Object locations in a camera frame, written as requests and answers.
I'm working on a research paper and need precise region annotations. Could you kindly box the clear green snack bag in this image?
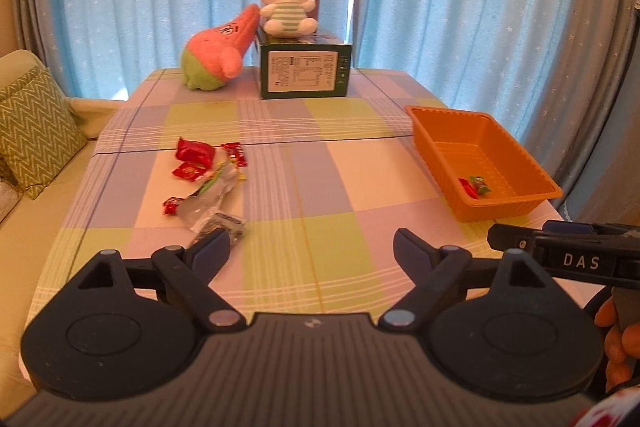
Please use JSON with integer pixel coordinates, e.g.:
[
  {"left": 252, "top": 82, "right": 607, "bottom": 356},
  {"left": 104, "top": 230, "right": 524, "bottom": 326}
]
[{"left": 177, "top": 160, "right": 241, "bottom": 233}]

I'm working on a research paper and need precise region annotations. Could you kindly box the clear dark snack packet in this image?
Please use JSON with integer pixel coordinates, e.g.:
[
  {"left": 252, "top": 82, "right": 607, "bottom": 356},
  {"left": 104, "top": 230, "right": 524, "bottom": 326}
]
[{"left": 192, "top": 210, "right": 246, "bottom": 246}]

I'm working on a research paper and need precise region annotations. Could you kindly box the right hand orange glove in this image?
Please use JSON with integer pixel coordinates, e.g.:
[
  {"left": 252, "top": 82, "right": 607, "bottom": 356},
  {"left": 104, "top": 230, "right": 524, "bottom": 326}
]
[{"left": 594, "top": 297, "right": 640, "bottom": 391}]

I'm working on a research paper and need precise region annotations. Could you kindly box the grey outer curtain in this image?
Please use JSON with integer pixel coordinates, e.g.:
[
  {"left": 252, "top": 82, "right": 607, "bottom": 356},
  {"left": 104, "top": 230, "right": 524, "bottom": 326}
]
[{"left": 525, "top": 0, "right": 639, "bottom": 225}]

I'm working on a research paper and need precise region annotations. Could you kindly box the beige sofa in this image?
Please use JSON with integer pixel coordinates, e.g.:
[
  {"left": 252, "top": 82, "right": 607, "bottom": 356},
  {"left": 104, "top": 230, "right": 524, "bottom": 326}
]
[{"left": 1, "top": 50, "right": 122, "bottom": 414}]

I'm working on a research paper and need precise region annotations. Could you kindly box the small red candy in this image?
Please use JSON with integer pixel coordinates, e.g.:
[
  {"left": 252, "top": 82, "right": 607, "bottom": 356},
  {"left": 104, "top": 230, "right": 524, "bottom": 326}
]
[{"left": 163, "top": 197, "right": 183, "bottom": 216}]

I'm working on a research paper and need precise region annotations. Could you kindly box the red candy in tray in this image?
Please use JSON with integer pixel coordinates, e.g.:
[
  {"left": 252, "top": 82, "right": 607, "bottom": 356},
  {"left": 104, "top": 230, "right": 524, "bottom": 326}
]
[{"left": 458, "top": 178, "right": 478, "bottom": 199}]

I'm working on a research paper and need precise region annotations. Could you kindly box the green candy in tray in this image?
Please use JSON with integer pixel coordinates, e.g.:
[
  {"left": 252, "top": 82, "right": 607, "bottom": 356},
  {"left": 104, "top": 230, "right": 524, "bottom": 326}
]
[{"left": 469, "top": 176, "right": 491, "bottom": 196}]

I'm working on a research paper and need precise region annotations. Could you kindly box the orange plastic tray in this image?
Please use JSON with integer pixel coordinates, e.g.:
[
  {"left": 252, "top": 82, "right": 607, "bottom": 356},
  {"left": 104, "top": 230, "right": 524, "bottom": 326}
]
[{"left": 406, "top": 106, "right": 562, "bottom": 222}]

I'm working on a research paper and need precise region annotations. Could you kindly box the small red snack packet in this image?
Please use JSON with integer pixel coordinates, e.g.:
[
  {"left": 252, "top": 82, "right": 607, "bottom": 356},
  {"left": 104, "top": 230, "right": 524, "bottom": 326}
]
[{"left": 171, "top": 161, "right": 209, "bottom": 182}]

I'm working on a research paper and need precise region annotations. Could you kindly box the white fluffy cushion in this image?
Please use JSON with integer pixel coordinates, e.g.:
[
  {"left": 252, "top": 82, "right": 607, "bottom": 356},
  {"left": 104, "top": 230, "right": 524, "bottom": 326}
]
[{"left": 0, "top": 158, "right": 22, "bottom": 221}]

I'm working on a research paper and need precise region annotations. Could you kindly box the large red snack packet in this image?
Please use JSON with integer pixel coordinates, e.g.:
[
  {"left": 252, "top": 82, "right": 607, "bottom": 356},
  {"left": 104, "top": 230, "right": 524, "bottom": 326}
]
[{"left": 175, "top": 136, "right": 216, "bottom": 168}]

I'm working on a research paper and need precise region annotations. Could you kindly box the green chevron cushion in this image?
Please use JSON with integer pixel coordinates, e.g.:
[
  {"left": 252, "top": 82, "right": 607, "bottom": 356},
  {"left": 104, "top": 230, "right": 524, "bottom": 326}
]
[{"left": 1, "top": 66, "right": 87, "bottom": 199}]

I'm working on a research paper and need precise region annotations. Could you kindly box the red candy bar wrapper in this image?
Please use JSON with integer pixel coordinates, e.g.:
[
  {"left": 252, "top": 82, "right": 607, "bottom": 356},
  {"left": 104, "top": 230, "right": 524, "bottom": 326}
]
[{"left": 220, "top": 142, "right": 247, "bottom": 168}]

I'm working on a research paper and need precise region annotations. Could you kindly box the plaid tablecloth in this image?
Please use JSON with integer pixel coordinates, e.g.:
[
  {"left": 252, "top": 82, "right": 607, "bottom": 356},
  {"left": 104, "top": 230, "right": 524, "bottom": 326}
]
[{"left": 24, "top": 67, "right": 601, "bottom": 333}]

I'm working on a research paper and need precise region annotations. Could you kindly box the pink starfish plush toy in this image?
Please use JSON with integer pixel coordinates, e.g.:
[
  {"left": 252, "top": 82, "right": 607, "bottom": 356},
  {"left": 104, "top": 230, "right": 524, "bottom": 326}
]
[{"left": 180, "top": 4, "right": 260, "bottom": 91}]

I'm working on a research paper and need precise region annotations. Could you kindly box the green cardboard box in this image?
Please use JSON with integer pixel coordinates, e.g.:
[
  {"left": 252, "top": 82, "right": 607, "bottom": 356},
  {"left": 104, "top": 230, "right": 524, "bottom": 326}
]
[{"left": 254, "top": 28, "right": 352, "bottom": 100}]

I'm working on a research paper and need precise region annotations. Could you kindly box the white bunny plush toy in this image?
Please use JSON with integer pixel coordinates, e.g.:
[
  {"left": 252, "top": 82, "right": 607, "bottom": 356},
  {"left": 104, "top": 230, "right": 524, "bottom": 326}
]
[{"left": 259, "top": 0, "right": 318, "bottom": 39}]

